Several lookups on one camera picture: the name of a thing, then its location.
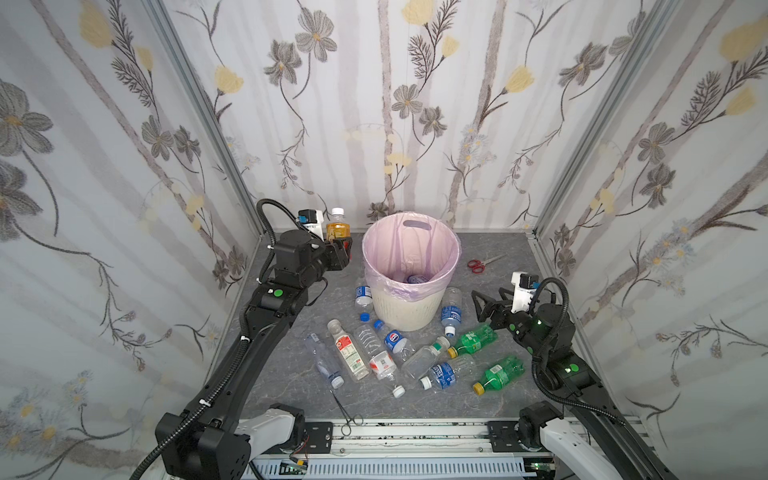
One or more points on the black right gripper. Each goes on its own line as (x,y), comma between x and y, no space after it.
(501,309)

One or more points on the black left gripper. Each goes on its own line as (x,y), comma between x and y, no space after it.
(335,251)

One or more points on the orange tea bottle white cap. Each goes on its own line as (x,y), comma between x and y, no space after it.
(337,226)

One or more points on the clear bottle blue label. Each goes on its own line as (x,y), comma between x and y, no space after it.
(416,279)

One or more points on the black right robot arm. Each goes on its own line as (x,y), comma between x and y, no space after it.
(576,384)

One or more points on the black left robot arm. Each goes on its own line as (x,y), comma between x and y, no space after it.
(246,348)

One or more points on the blue label bottle by bin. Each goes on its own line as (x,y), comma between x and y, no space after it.
(363,296)

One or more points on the pink bin liner bag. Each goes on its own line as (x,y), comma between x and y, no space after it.
(405,244)

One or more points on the cream plastic waste bin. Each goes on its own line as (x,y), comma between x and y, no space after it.
(406,316)

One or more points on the Pocari Sweat bottle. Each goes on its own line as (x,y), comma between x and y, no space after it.
(451,311)

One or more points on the green soda bottle upper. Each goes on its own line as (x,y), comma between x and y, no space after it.
(473,341)

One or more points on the green soda bottle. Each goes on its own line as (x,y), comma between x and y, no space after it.
(499,375)
(473,341)

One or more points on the green soda bottle lower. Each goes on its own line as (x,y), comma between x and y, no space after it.
(499,375)

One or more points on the blue label bottle white cap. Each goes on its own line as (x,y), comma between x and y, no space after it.
(445,374)

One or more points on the small clear bottle left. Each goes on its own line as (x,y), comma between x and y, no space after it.
(324,361)

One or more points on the clear bottle green cap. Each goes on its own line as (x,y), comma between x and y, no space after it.
(419,363)

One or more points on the Pepsi label bottle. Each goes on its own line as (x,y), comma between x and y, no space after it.
(396,342)

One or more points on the red white label bottle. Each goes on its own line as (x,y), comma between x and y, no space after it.
(347,350)

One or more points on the clear ribbed water bottle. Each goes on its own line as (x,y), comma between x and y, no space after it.
(380,360)

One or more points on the metal forceps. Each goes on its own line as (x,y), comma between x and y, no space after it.
(349,420)

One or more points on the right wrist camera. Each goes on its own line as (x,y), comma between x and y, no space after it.
(525,286)

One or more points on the red handled scissors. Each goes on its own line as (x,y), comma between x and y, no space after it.
(477,266)

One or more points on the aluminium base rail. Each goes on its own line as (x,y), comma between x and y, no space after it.
(408,448)

